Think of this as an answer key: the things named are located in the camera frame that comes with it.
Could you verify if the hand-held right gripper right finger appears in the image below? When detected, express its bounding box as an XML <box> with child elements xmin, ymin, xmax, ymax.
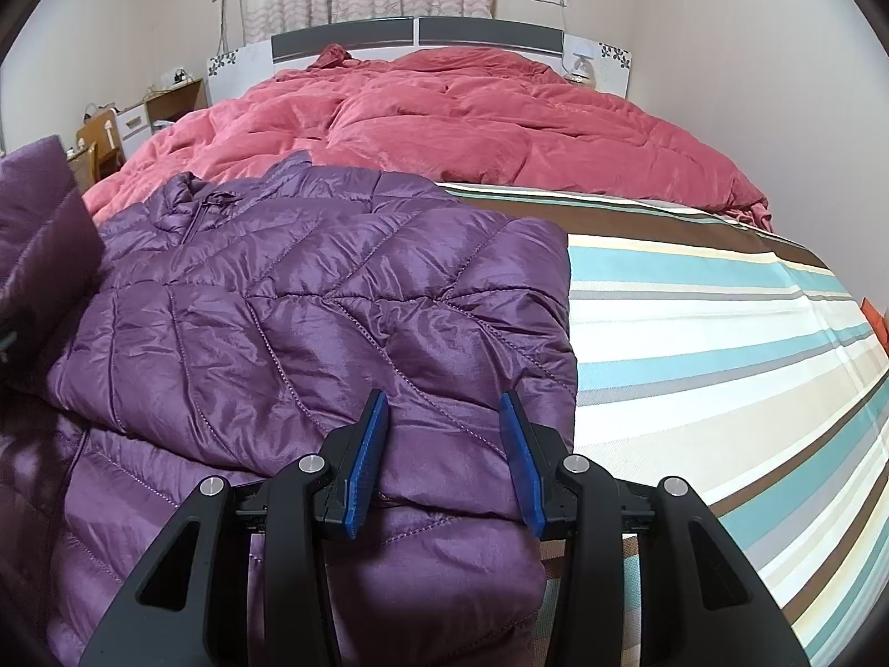
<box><xmin>500</xmin><ymin>389</ymin><xmax>812</xmax><ymax>667</ymax></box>

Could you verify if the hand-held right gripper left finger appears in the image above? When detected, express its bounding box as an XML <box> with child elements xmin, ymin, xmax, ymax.
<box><xmin>78</xmin><ymin>389</ymin><xmax>390</xmax><ymax>667</ymax></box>

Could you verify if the orange cloth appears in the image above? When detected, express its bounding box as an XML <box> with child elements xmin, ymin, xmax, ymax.
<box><xmin>861</xmin><ymin>296</ymin><xmax>889</xmax><ymax>352</ymax></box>

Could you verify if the white and grey headboard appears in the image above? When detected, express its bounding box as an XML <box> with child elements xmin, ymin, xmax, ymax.
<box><xmin>204</xmin><ymin>16</ymin><xmax>635</xmax><ymax>108</ymax></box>

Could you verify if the striped bed sheet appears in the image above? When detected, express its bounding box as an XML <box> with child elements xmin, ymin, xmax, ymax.
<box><xmin>434</xmin><ymin>181</ymin><xmax>889</xmax><ymax>667</ymax></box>

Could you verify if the wooden bedside desk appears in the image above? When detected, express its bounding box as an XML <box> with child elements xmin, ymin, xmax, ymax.
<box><xmin>114</xmin><ymin>76</ymin><xmax>207</xmax><ymax>161</ymax></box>

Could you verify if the white bedside lamp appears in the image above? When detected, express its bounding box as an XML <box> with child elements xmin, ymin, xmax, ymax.
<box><xmin>562</xmin><ymin>52</ymin><xmax>600</xmax><ymax>89</ymax></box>

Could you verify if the purple quilted down jacket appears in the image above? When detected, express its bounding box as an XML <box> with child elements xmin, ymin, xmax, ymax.
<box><xmin>0</xmin><ymin>135</ymin><xmax>581</xmax><ymax>667</ymax></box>

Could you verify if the wooden chair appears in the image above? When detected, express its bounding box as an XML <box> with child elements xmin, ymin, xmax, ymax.
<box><xmin>69</xmin><ymin>107</ymin><xmax>121</xmax><ymax>193</ymax></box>

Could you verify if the red comforter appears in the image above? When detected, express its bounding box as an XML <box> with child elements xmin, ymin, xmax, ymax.
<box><xmin>82</xmin><ymin>43</ymin><xmax>775</xmax><ymax>233</ymax></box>

